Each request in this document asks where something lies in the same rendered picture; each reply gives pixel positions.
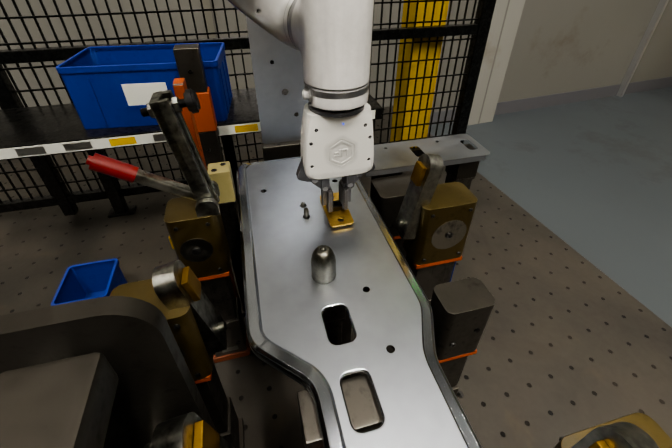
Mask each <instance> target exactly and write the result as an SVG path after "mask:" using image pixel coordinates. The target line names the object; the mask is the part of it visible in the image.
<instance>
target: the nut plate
mask: <svg viewBox="0 0 672 448"><path fill-rule="evenodd" d="M333 198H334V199H333V211H332V212H330V213H329V212H328V210H327V207H326V206H323V205H322V206H323V208H324V211H325V214H326V216H327V219H328V222H329V224H330V226H331V227H339V226H345V225H350V224H353V223H354V220H353V218H352V216H351V213H350V211H349V209H348V210H343V208H342V204H341V202H340V200H339V192H337V193H333ZM338 219H343V220H344V221H342V222H340V221H338Z"/></svg>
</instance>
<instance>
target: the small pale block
mask: <svg viewBox="0 0 672 448"><path fill-rule="evenodd" d="M207 172H208V174H209V176H210V178H211V180H213V181H215V182H217V184H218V186H219V190H220V196H219V199H220V202H218V204H219V208H220V212H221V216H222V221H223V225H224V229H225V233H226V237H227V241H228V246H229V250H230V258H231V262H232V266H233V270H234V274H235V278H236V283H237V287H238V291H239V295H240V299H241V308H242V315H243V317H245V302H244V286H243V271H242V255H241V239H240V223H239V218H238V213H237V208H236V192H235V186H234V181H233V176H232V171H231V166H230V162H229V161H226V162H218V163H210V164H208V171H207Z"/></svg>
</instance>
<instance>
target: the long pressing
mask: <svg viewBox="0 0 672 448"><path fill-rule="evenodd" d="M300 161H301V156H299V157H291V158H283V159H275V160H267V161H259V162H253V163H243V164H242V165H240V166H239V167H238V169H237V171H236V176H237V191H238V207H239V223H240V239H241V255H242V271H243V286H244V302H245V318H246V333H247V338H248V342H249V346H250V348H251V350H252V351H253V353H254V354H255V355H256V356H257V357H258V358H259V359H261V360H262V361H264V362H265V363H267V364H269V365H270V366H272V367H273V368H275V369H277V370H278V371H280V372H282V373H283V374H285V375H287V376H288V377H290V378H291V379H293V380H295V381H296V382H298V383H300V384H301V385H302V386H304V387H305V388H306V389H307V390H308V392H309V393H310V395H311V396H312V398H313V400H314V403H315V406H316V411H317V416H318V421H319V426H320V431H321V436H322V441H323V446H324V448H482V446H481V444H480V443H479V441H478V439H477V437H476V435H475V433H474V431H473V429H472V427H471V425H470V423H469V421H468V419H467V417H466V415H465V413H464V411H463V409H462V407H461V405H460V403H459V401H458V399H457V397H456V395H455V393H454V391H453V389H452V387H451V385H450V383H449V381H448V380H447V378H446V376H445V374H444V372H443V370H442V368H441V366H440V363H439V361H438V358H437V354H436V348H435V334H434V320H433V311H432V307H431V305H430V302H429V300H428V298H427V297H426V295H425V293H424V291H423V290H422V288H421V286H420V284H419V283H418V281H417V279H416V277H415V276H414V274H413V272H412V270H411V268H410V267H409V265H408V263H407V261H406V260H405V258H404V256H403V254H402V253H401V251H400V249H399V247H398V245H397V244H396V242H395V240H394V238H393V237H392V235H391V233H390V231H389V230H388V228H387V226H386V224H385V222H384V221H383V219H382V217H381V215H380V214H379V212H378V210H377V208H376V207H375V205H374V203H373V201H372V200H371V198H370V196H369V194H368V192H367V191H366V189H365V187H364V185H363V184H362V182H361V180H360V178H359V179H358V180H357V181H356V182H355V183H354V187H353V188H352V189H351V202H348V209H349V211H350V213H351V216H352V218H353V220H354V223H353V224H350V225H345V226H339V227H331V226H330V224H329V222H328V219H327V216H326V214H325V211H324V208H323V206H322V203H321V200H320V195H321V189H320V188H319V187H317V186H316V185H314V184H313V183H312V182H306V181H300V180H298V179H297V175H296V172H297V169H298V166H299V164H300ZM262 190H266V192H264V193H262V192H261V191H262ZM301 202H305V204H306V205H307V206H306V207H304V208H308V211H309V216H310V218H308V219H304V218H303V216H304V208H301V207H300V205H301ZM320 245H326V246H329V247H330V248H331V249H332V250H333V252H334V254H335V258H336V277H335V279H334V280H333V281H332V282H331V283H328V284H319V283H317V282H315V281H314V280H313V278H312V269H311V257H312V253H313V251H314V250H315V249H316V248H317V247H318V246H320ZM364 287H368V288H369V289H370V291H369V292H364V291H363V288H364ZM336 307H343V308H345V309H346V310H347V313H348V316H349V319H350V322H351V325H352V328H353V331H354V334H355V338H354V340H353V341H351V342H348V343H344V344H339V345H335V344H333V343H331V342H330V340H329V337H328V333H327V329H326V325H325V322H324V318H323V313H324V311H325V310H327V309H331V308H336ZM387 346H393V347H394V348H395V352H394V353H389V352H387V350H386V347H387ZM358 372H363V373H365V374H367V375H368V377H369V379H370V382H371V385H372V388H373V391H374V394H375V397H376V400H377V403H378V406H379V409H380V412H381V415H382V423H381V425H380V426H379V427H377V428H374V429H371V430H368V431H364V432H360V431H357V430H355V429H354V427H353V426H352V423H351V419H350V416H349V412H348V408H347V404H346V401H345V397H344V393H343V389H342V385H341V381H342V379H343V378H344V377H345V376H347V375H350V374H354V373H358Z"/></svg>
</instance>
